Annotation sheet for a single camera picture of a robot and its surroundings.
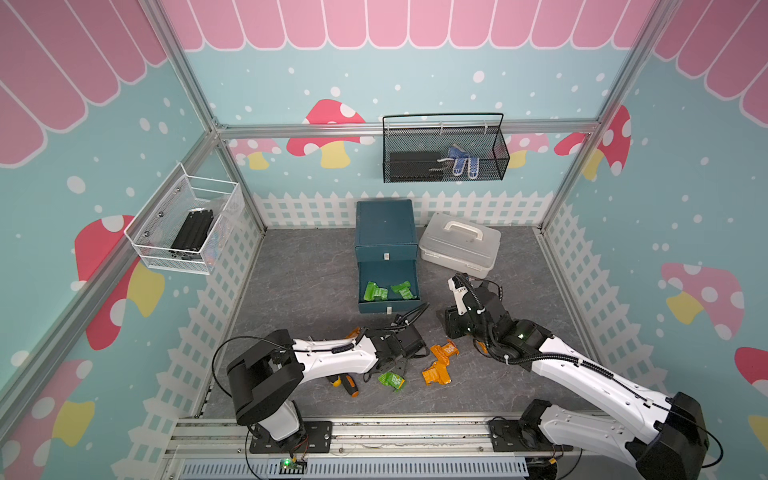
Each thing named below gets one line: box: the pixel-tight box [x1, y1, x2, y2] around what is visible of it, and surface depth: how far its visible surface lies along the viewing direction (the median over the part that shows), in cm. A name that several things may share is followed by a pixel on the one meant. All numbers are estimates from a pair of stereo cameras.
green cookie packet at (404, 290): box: [391, 280, 417, 299], surface depth 94 cm
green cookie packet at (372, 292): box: [363, 281, 388, 302], surface depth 93 cm
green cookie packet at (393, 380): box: [378, 372, 406, 392], surface depth 84 cm
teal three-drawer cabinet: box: [355, 199, 422, 314], surface depth 93 cm
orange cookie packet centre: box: [430, 339, 460, 365], surface depth 89 cm
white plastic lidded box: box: [419, 212, 502, 279], surface depth 104 cm
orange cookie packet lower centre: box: [422, 361, 452, 385], surface depth 85 cm
